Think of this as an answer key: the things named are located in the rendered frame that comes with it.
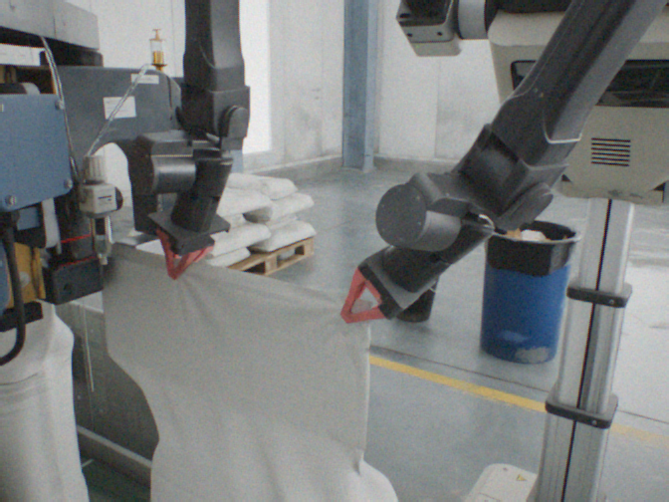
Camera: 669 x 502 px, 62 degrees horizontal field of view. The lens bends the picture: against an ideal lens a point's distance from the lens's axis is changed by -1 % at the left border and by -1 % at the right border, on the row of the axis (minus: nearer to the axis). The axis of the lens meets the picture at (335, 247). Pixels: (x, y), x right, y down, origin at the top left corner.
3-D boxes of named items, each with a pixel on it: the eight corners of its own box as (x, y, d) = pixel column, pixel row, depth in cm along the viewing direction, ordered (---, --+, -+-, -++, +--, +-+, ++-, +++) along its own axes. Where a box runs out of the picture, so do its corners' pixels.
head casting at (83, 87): (196, 228, 101) (186, 56, 93) (75, 262, 81) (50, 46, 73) (91, 209, 116) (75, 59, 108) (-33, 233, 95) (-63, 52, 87)
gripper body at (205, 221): (142, 225, 74) (156, 177, 70) (197, 211, 82) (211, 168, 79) (176, 253, 72) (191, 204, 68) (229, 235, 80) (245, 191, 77)
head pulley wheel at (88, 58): (116, 70, 86) (115, 53, 85) (64, 68, 78) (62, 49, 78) (81, 70, 90) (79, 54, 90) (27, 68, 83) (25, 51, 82)
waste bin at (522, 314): (572, 340, 307) (588, 225, 290) (555, 378, 265) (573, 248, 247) (487, 321, 331) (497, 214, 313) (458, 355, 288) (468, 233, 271)
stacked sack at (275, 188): (301, 195, 445) (301, 177, 441) (268, 204, 409) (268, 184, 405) (236, 187, 478) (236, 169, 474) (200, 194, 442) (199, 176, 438)
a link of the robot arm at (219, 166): (245, 156, 72) (220, 134, 74) (201, 157, 66) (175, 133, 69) (229, 202, 75) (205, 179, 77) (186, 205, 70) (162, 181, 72)
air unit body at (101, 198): (128, 261, 82) (118, 154, 78) (101, 269, 78) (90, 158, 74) (109, 256, 84) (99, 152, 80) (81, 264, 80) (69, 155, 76)
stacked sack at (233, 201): (276, 208, 398) (275, 188, 394) (211, 226, 343) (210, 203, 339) (230, 201, 419) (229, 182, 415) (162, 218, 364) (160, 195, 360)
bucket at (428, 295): (444, 313, 343) (447, 272, 336) (426, 330, 318) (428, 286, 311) (400, 303, 357) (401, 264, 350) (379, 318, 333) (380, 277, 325)
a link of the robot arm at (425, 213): (560, 194, 52) (504, 137, 56) (504, 172, 43) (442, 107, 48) (473, 280, 57) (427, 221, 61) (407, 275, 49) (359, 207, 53)
